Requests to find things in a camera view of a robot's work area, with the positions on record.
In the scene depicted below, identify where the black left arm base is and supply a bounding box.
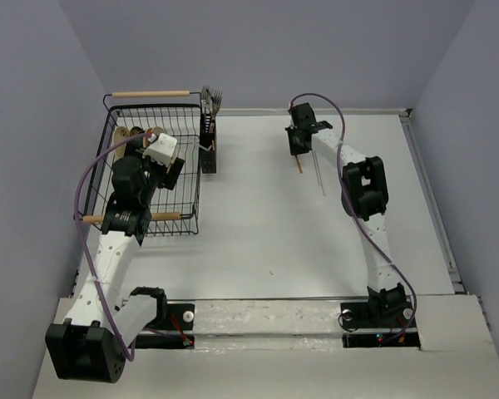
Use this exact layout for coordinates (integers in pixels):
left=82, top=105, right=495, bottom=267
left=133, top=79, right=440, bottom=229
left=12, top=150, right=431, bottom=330
left=136, top=303, right=195, bottom=350

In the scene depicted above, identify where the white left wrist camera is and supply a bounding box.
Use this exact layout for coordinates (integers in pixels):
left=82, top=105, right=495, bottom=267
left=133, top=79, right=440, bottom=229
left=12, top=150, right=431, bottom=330
left=143, top=133, right=178, bottom=166

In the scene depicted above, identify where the black wire dish rack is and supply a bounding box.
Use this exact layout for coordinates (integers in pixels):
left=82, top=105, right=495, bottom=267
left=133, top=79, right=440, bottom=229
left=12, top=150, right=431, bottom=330
left=74, top=98, right=203, bottom=237

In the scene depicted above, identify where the black perforated utensil caddy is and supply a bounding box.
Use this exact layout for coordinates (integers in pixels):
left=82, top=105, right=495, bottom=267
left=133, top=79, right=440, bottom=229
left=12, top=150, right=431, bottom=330
left=200, top=113, right=217, bottom=175

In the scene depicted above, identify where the yellow brown plate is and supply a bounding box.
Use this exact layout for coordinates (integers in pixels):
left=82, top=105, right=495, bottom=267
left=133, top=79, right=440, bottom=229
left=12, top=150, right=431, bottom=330
left=130, top=126, right=146, bottom=140

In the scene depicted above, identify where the black fork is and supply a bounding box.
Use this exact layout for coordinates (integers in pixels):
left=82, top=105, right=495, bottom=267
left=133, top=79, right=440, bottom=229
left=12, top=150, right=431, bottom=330
left=211, top=90, right=223, bottom=118

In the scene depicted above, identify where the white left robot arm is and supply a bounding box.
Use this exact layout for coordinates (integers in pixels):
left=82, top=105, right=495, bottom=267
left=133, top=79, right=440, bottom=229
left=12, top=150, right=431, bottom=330
left=45, top=139, right=184, bottom=383

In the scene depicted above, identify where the all silver fork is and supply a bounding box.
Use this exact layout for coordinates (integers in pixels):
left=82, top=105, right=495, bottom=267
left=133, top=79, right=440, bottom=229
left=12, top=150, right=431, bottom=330
left=200, top=85, right=212, bottom=114

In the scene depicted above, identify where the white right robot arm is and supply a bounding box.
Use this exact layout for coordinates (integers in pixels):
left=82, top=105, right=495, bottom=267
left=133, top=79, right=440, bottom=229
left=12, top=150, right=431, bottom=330
left=286, top=103, right=414, bottom=327

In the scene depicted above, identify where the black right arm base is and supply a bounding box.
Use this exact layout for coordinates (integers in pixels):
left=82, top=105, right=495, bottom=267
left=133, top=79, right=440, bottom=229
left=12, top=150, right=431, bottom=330
left=338, top=300, right=421, bottom=349

